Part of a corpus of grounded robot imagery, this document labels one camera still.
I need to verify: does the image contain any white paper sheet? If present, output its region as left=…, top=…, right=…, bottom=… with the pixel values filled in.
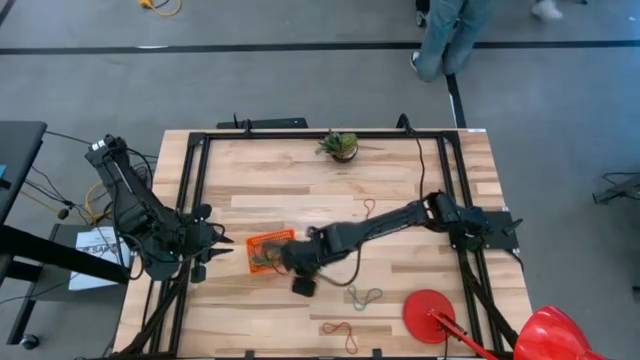
left=68, top=226, right=132, bottom=292

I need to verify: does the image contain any yellow floor cable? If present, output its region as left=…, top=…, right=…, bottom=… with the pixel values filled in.
left=19, top=182, right=114, bottom=226

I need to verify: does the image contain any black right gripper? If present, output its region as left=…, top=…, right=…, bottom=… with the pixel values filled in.
left=260, top=232, right=334, bottom=279

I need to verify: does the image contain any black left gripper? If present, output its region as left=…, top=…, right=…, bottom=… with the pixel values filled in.
left=187, top=222, right=235, bottom=266

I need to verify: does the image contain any black aluminium table frame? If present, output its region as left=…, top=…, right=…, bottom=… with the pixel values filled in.
left=107, top=127, right=521, bottom=360

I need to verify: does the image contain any yellow extension cable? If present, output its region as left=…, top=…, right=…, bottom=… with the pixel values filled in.
left=138, top=0, right=183, bottom=18

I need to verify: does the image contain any person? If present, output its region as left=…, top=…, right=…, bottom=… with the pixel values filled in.
left=408, top=0, right=497, bottom=84
left=530, top=0, right=564, bottom=22

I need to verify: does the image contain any orange plastic basket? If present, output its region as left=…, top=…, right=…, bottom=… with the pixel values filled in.
left=245, top=228, right=297, bottom=275

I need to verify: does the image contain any black floor stand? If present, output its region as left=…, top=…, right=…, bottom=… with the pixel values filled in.
left=592, top=172, right=640, bottom=206

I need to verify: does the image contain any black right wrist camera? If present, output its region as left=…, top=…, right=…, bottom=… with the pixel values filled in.
left=291, top=275, right=318, bottom=298

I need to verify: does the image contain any black side desk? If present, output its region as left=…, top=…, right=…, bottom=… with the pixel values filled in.
left=0, top=119, right=132, bottom=351

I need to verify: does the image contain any black router box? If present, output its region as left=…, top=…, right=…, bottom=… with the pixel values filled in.
left=216, top=113, right=310, bottom=130

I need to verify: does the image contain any black hanging cable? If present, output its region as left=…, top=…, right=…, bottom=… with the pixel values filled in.
left=397, top=113, right=426, bottom=202

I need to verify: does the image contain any red desk lamp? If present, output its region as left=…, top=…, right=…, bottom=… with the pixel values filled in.
left=402, top=288, right=609, bottom=360

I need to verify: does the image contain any potted succulent plant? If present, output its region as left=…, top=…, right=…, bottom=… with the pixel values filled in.
left=314, top=129, right=360, bottom=164

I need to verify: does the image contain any black right camera cable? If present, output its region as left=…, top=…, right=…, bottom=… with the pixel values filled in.
left=309, top=227, right=365, bottom=289

